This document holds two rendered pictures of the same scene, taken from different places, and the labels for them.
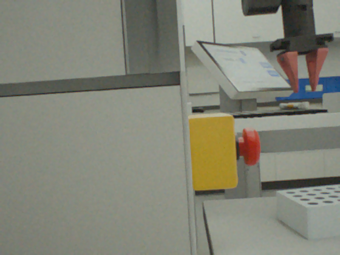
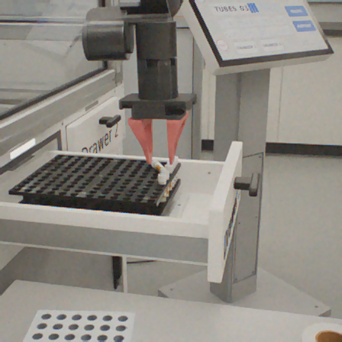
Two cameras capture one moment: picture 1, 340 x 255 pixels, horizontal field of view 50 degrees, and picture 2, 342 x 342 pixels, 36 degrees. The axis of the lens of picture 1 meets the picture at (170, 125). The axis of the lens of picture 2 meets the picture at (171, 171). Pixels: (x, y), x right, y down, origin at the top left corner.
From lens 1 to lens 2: 0.48 m
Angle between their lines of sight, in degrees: 20
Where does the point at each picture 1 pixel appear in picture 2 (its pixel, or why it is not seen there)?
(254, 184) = not seen: hidden behind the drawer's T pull
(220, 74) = (201, 37)
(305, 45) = (150, 113)
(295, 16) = (144, 72)
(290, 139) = (95, 240)
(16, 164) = not seen: outside the picture
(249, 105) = (256, 75)
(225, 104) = not seen: hidden behind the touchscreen
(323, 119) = (133, 224)
